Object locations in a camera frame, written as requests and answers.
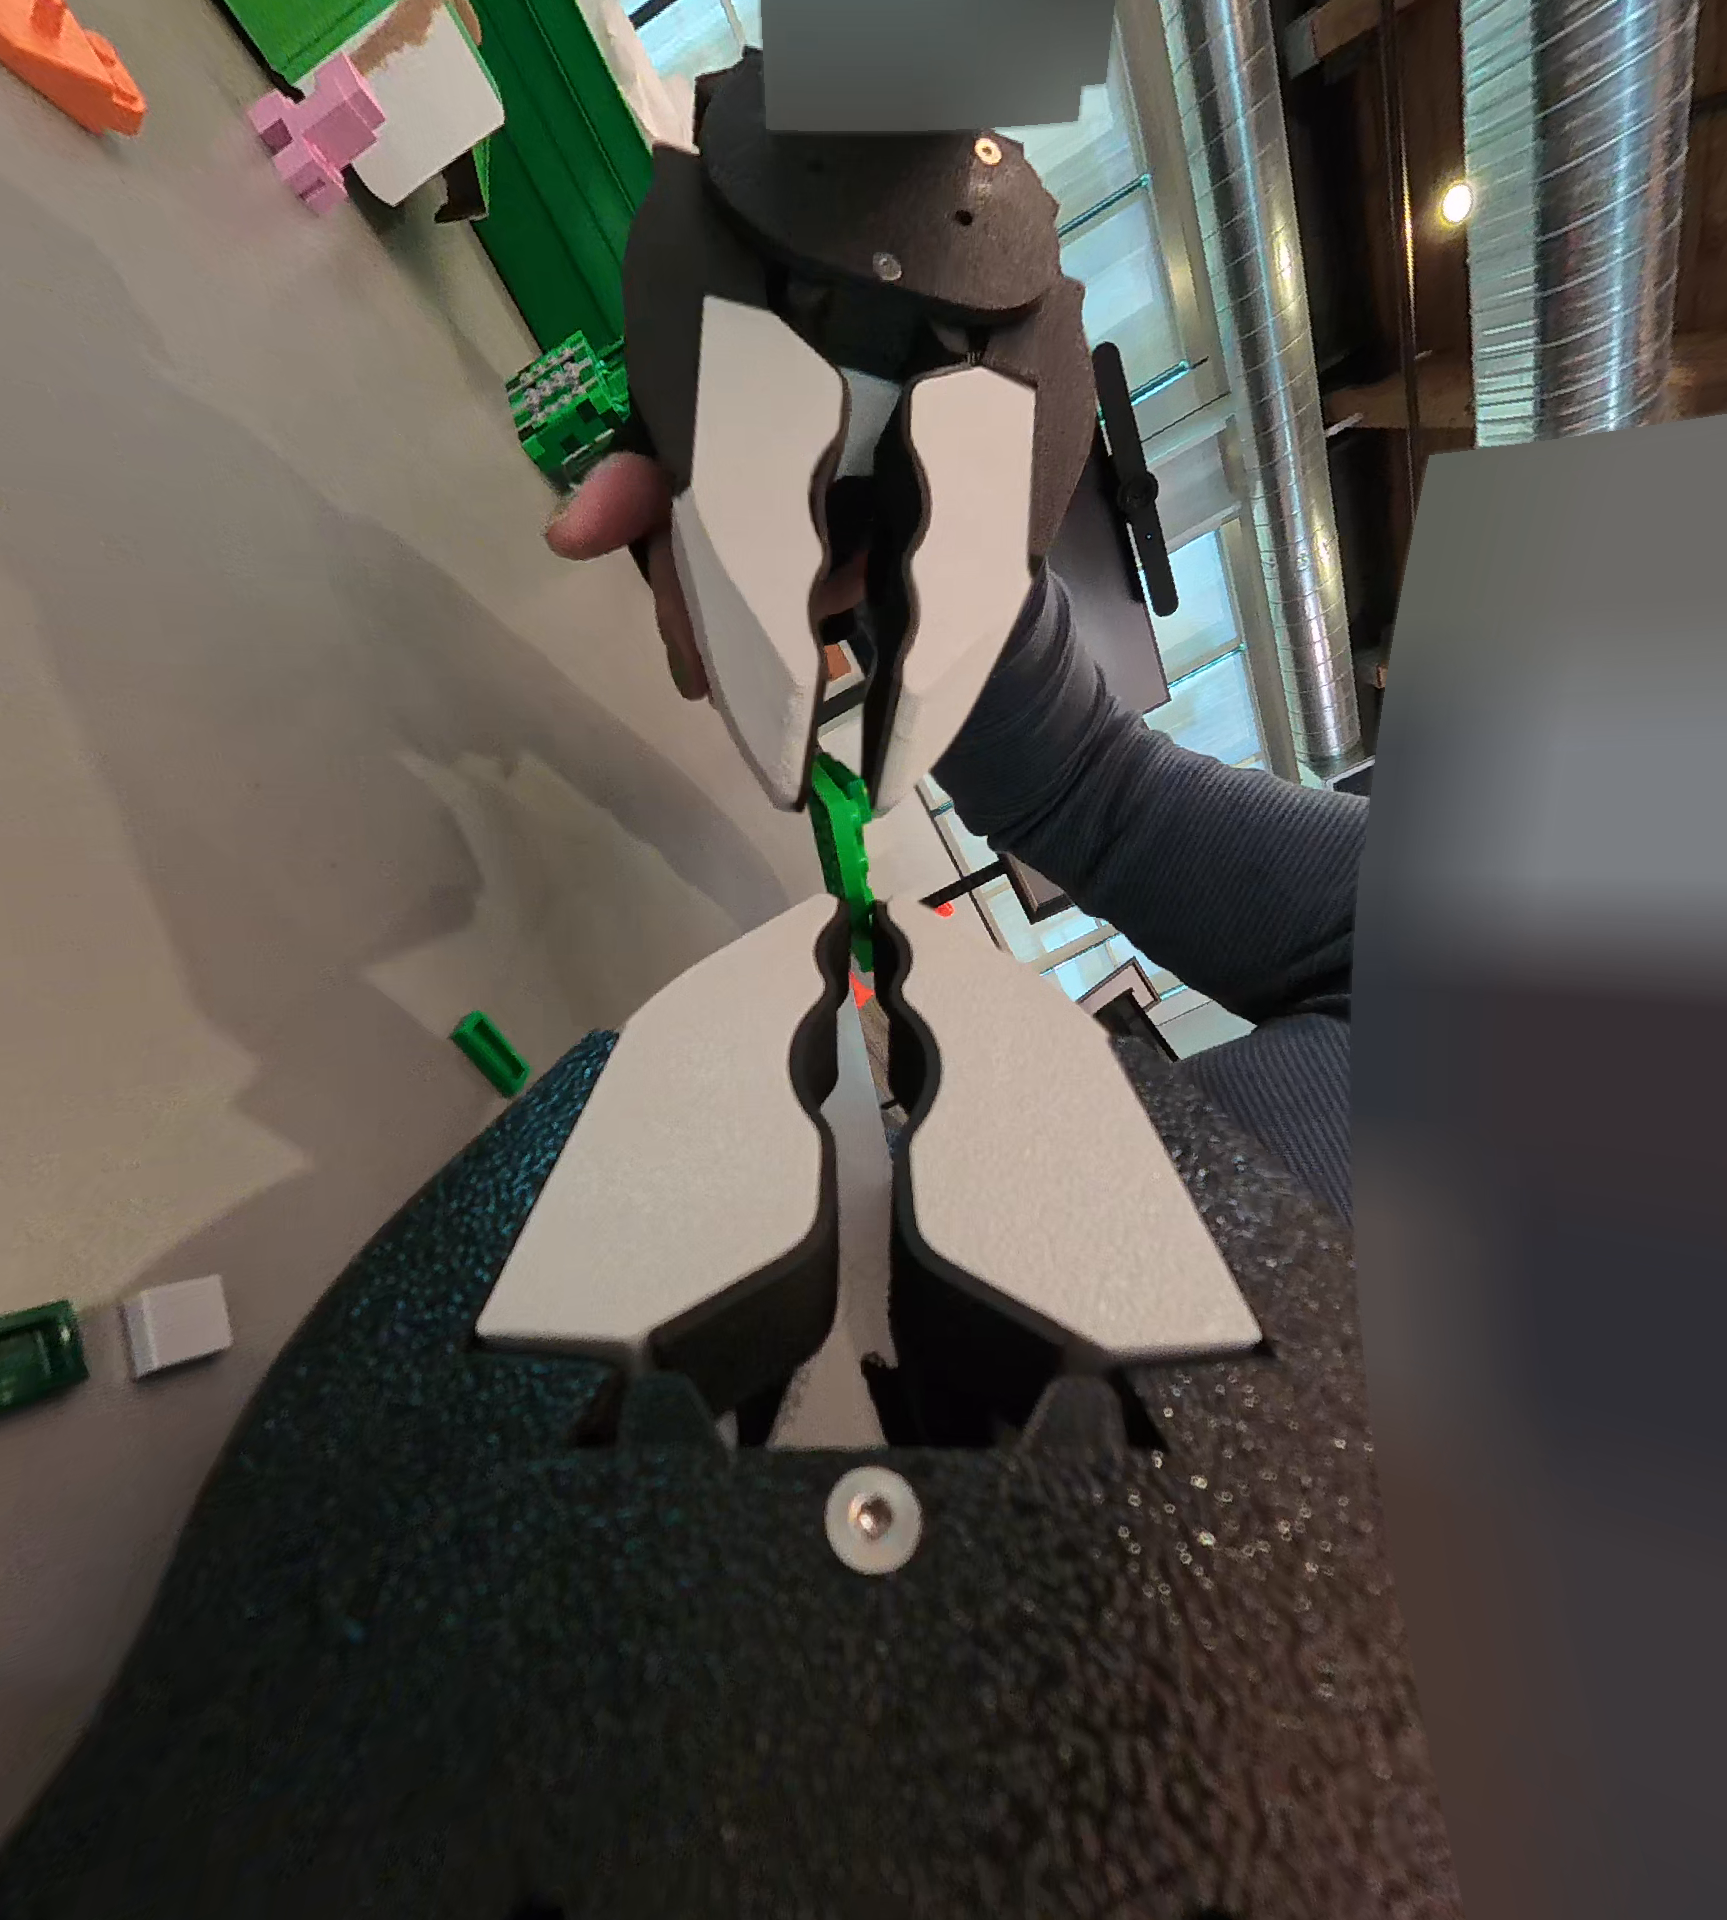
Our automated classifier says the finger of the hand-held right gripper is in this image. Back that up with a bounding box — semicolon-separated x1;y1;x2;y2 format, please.
862;368;1040;818
672;295;849;813

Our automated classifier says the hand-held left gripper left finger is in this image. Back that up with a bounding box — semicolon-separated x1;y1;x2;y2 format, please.
476;895;849;1412

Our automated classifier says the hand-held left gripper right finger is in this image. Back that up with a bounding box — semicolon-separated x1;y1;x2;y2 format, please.
875;895;1260;1396

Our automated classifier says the green lego assembly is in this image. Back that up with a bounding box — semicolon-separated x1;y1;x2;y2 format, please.
807;753;881;969

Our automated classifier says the person's right forearm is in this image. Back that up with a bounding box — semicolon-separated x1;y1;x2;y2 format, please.
927;567;1381;1038

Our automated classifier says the green lego model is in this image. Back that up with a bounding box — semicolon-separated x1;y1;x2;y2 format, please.
508;333;633;486

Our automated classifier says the green lego box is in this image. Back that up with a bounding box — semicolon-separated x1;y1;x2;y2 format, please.
210;0;653;354

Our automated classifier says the light grey lego tile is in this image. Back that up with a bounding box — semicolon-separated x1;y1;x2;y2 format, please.
116;1274;234;1380

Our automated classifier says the pink lego pig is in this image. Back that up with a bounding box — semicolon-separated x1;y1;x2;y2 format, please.
245;51;388;213

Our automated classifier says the dark green lego tile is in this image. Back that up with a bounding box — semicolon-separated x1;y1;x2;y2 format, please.
0;1297;90;1428

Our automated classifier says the person's right hand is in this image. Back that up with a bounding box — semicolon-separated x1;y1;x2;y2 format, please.
548;449;722;702

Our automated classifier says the black bar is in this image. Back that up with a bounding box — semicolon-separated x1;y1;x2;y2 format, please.
1093;340;1182;614

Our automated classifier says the white cardboard piece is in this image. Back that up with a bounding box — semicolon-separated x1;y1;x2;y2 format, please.
349;26;508;206

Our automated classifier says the orange brick separator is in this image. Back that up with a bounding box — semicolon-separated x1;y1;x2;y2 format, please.
0;0;149;137

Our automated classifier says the large silver ventilation duct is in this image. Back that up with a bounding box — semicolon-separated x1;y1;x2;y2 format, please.
1462;0;1704;437

